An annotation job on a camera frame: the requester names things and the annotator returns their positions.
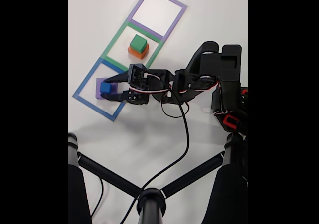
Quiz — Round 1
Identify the orange cube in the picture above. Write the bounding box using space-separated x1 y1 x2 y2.
127 43 150 60

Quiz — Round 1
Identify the small blue cube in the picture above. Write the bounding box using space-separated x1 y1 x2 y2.
100 82 112 94

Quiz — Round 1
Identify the green cube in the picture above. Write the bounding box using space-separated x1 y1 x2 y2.
130 34 148 53

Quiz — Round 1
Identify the red white servo wire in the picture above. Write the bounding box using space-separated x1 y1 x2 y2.
128 73 221 118
213 109 235 117

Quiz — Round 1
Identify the thin black cable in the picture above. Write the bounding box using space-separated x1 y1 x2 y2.
90 176 104 217

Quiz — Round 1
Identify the purple square frame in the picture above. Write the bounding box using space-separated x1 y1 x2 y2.
127 0 188 41

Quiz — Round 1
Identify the large purple cube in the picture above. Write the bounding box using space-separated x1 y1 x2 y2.
95 78 118 100

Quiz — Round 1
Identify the green square frame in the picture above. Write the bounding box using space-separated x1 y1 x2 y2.
101 19 165 72

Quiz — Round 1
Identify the black tripod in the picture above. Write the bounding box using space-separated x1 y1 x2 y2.
68 132 248 224

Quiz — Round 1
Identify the red table clamp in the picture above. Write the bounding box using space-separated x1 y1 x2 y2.
222 114 240 130

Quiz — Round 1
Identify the thick black camera cable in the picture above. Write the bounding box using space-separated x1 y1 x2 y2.
119 89 190 224

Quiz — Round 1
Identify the blue square frame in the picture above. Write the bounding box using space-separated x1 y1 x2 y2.
72 57 140 122

